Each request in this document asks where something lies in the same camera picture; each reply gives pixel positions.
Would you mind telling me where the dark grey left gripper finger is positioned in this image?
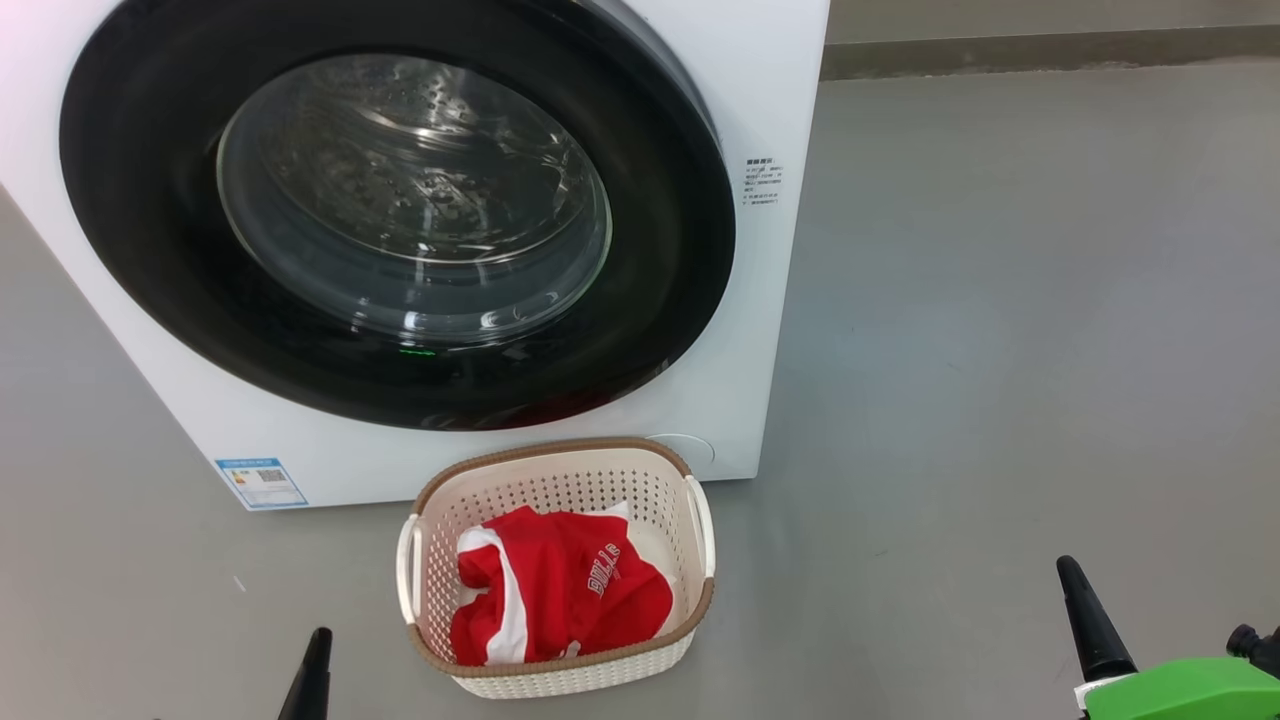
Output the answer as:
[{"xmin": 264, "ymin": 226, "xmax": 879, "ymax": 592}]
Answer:
[{"xmin": 277, "ymin": 627, "xmax": 334, "ymax": 720}]

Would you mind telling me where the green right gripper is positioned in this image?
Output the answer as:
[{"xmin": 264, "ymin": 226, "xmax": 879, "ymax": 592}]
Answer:
[{"xmin": 1056, "ymin": 555, "xmax": 1280, "ymax": 720}]

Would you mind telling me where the red and white garment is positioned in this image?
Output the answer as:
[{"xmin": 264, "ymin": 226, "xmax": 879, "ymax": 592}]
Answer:
[{"xmin": 450, "ymin": 503, "xmax": 675, "ymax": 668}]

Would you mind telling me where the black round glass washer door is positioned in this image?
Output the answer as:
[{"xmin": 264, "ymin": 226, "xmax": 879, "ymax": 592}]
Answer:
[{"xmin": 58, "ymin": 0, "xmax": 739, "ymax": 432}]

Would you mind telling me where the cream laundry basket brown rim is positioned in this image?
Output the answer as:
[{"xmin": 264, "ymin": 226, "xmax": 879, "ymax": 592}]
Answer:
[{"xmin": 396, "ymin": 437, "xmax": 718, "ymax": 700}]

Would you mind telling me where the white front-load washing machine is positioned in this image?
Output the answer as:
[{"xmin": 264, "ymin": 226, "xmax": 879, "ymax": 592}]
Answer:
[{"xmin": 0, "ymin": 0, "xmax": 832, "ymax": 512}]

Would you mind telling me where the blue energy label sticker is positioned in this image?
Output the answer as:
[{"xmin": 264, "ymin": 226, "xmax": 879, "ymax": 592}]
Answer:
[{"xmin": 214, "ymin": 457, "xmax": 310, "ymax": 512}]

